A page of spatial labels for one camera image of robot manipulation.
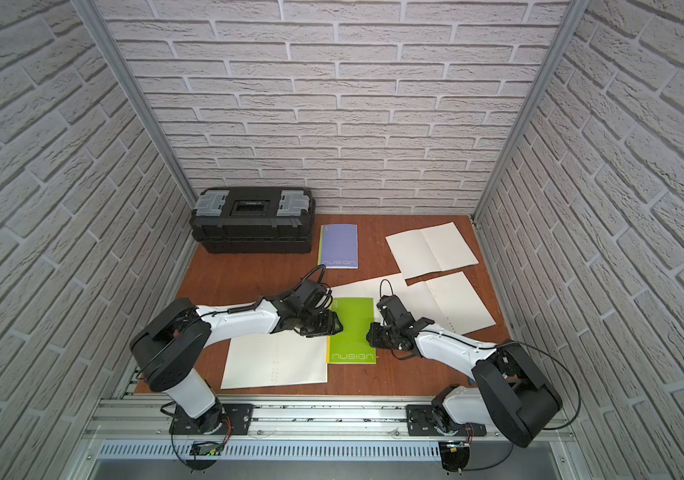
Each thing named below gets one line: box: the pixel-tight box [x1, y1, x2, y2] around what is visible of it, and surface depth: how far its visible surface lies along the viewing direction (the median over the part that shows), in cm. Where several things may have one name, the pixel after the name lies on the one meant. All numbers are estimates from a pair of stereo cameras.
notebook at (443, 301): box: [330, 271, 496, 335], surface depth 101 cm
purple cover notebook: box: [317, 224, 359, 269], surface depth 113 cm
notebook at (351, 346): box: [326, 297, 377, 364], surface depth 88 cm
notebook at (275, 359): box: [220, 332, 327, 390], surface depth 84 cm
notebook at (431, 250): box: [385, 221, 479, 279], surface depth 112 cm
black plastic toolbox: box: [190, 187, 316, 255], surface depth 99 cm
